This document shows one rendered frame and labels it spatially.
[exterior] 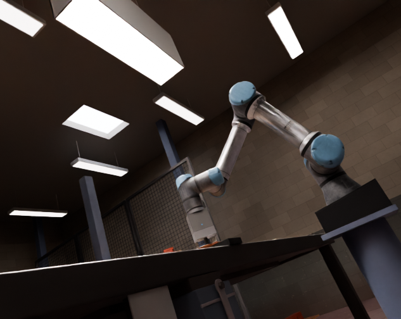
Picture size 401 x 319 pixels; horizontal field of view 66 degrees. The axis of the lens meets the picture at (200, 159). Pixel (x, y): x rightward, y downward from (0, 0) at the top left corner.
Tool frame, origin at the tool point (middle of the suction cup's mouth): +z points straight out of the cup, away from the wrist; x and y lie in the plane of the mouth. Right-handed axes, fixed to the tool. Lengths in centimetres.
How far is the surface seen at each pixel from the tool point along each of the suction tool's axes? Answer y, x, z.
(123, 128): 4, -420, -343
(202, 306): 15, 55, 18
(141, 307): 26, 62, 14
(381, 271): -51, 14, 28
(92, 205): 63, -189, -108
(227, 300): 9, 49, 18
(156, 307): 23, 60, 15
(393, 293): -51, 14, 36
